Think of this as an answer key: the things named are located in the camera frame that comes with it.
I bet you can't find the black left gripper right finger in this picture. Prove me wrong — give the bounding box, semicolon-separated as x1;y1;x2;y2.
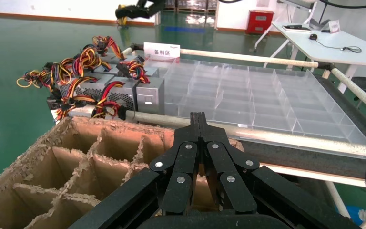
199;112;359;229

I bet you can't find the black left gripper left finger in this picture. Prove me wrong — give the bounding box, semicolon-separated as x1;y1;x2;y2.
68;112;200;229

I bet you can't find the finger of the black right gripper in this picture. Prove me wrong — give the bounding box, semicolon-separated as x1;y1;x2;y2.
115;0;167;20

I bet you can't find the white sign with black characters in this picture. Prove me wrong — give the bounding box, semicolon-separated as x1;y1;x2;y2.
143;42;181;60

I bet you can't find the stacked goods shelf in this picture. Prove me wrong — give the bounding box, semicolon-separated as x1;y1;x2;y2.
165;0;218;14

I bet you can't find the clear acrylic divider tray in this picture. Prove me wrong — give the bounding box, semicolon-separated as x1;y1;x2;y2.
143;58;366;146

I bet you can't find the worn cardboard divider box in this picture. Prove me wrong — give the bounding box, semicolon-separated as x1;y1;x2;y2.
0;116;245;229

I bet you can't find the blue plastic sheet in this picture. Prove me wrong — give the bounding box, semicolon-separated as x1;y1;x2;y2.
336;205;366;226

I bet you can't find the red metal cabinet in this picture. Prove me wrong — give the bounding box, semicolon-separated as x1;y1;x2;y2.
246;10;275;35

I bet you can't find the wheeled display stand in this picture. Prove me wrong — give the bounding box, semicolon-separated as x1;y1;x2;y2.
254;0;330;52

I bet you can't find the dark flat tablet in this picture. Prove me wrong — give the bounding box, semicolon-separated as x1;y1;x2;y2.
282;24;312;33

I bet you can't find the white office table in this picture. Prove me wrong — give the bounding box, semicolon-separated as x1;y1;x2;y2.
263;21;366;95

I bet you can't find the white red desk card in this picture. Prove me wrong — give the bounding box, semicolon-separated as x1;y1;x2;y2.
321;20;342;34

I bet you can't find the cart with white pipe frame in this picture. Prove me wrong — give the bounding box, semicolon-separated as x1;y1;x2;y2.
55;43;366;229

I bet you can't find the black mouse cable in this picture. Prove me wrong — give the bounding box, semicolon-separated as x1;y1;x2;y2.
315;39;362;54

